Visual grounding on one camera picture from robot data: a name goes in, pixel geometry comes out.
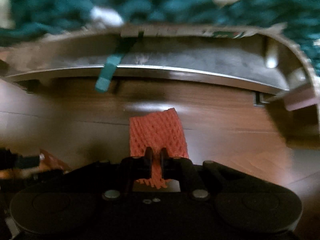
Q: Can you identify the orange foam fruit net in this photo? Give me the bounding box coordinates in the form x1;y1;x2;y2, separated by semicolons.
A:
129;108;189;189

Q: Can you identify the orange brown snack wrapper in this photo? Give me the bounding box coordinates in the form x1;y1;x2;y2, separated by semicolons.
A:
39;149;72;172

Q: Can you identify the teal zigzag quilt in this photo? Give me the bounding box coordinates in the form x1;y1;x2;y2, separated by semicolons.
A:
1;0;319;72

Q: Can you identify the teal fabric strap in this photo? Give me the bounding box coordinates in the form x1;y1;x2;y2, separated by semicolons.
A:
94;53;124;94

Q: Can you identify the metal bed frame rail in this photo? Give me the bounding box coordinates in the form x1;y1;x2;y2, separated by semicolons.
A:
0;23;320;140

